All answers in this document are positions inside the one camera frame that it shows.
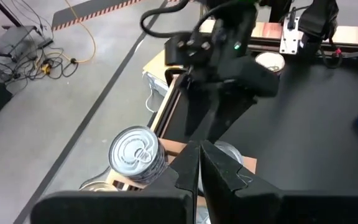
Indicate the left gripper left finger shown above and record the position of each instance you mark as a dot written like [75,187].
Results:
[120,208]

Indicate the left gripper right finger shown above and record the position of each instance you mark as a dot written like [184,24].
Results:
[291,208]

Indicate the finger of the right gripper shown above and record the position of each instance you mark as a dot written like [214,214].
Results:
[232,115]
[199,112]

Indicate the blue seafood can silver lid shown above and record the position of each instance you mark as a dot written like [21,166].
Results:
[134,152]

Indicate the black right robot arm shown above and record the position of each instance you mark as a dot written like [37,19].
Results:
[319,18]

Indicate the wooden slatted shelf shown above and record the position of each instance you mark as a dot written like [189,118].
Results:
[172,149]

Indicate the yellow paper stack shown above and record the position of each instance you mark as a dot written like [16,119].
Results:
[155,67]

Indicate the grey metal cart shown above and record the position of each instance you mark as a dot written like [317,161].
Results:
[17,39]

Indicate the silver arm base bracket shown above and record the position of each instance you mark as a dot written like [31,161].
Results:
[291,40]

